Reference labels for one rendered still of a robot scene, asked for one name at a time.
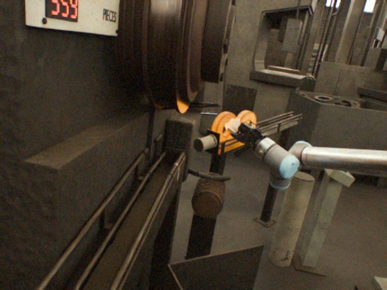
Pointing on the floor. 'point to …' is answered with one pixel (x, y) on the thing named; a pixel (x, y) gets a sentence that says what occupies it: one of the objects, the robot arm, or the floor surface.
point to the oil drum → (284, 70)
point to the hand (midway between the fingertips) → (226, 124)
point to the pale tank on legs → (321, 39)
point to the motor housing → (204, 216)
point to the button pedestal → (320, 222)
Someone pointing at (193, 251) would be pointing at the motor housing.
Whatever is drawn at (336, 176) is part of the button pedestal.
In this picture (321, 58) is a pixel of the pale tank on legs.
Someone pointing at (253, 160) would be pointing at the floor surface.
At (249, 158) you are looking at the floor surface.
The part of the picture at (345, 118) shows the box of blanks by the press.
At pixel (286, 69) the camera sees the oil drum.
